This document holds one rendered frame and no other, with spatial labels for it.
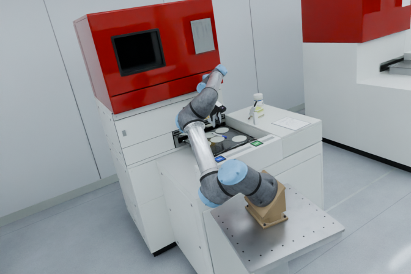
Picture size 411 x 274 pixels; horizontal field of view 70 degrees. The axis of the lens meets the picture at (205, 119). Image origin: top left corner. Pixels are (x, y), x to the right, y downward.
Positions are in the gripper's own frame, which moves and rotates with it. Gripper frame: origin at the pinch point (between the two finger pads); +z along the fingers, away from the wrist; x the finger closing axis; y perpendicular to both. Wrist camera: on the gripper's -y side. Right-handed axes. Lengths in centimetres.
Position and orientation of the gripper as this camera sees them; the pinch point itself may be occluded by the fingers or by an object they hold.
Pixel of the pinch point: (217, 124)
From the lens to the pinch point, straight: 204.4
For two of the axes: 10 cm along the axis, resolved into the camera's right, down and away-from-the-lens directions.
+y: -7.1, -1.4, 7.0
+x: -6.9, 3.5, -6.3
